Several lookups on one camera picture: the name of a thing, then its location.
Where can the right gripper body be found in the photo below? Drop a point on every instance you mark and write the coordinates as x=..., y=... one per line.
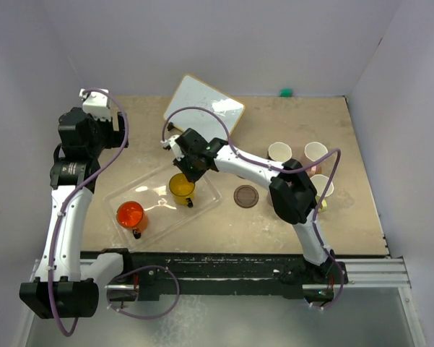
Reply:
x=190, y=167

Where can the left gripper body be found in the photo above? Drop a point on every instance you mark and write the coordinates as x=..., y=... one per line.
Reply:
x=105, y=136

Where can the yellow transparent cup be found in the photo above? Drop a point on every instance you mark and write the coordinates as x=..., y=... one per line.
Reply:
x=182, y=190

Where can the white cup black handle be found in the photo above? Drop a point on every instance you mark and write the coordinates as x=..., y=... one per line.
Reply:
x=279, y=151

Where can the orange transparent cup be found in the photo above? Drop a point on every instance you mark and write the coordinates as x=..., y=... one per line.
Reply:
x=131, y=216

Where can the pink cup white inside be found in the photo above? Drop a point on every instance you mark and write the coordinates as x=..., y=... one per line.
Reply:
x=313, y=151

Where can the pale yellow cup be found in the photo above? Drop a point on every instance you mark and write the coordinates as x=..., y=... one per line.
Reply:
x=320, y=182

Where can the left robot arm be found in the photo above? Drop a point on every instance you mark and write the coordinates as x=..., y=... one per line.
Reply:
x=62, y=285

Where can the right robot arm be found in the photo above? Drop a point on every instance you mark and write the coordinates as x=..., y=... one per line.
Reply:
x=292, y=193

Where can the dark brown ringed coaster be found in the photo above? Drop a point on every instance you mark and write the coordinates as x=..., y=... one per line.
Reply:
x=246, y=196

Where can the clear plastic tray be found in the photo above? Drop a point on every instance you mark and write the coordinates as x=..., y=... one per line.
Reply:
x=163, y=212

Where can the small whiteboard on stand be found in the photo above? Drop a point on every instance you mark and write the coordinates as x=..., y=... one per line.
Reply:
x=193, y=92

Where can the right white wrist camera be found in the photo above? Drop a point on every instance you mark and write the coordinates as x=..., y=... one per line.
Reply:
x=171, y=144

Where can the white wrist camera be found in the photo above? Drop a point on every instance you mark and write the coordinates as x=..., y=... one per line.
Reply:
x=171, y=144
x=96, y=104

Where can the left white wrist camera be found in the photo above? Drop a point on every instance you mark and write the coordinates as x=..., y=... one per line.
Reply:
x=96, y=104

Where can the green object at wall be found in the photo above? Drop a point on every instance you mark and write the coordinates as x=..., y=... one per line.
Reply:
x=286, y=93

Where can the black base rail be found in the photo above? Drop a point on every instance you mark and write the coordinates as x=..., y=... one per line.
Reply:
x=153, y=274

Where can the aluminium frame rail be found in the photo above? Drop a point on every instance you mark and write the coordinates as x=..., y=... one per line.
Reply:
x=377, y=273

